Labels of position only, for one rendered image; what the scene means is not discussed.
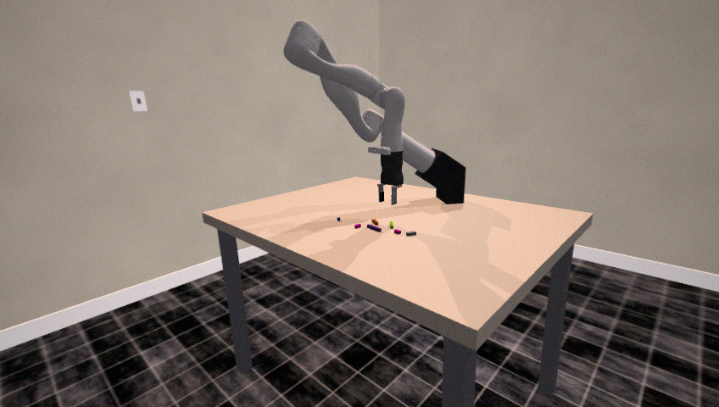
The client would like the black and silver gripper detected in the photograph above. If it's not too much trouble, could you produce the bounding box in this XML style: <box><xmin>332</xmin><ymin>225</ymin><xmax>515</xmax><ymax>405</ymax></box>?
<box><xmin>368</xmin><ymin>136</ymin><xmax>404</xmax><ymax>205</ymax></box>

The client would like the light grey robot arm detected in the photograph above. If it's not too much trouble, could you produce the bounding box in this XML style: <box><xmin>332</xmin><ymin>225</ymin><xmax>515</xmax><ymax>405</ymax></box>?
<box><xmin>283</xmin><ymin>20</ymin><xmax>436</xmax><ymax>173</ymax></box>

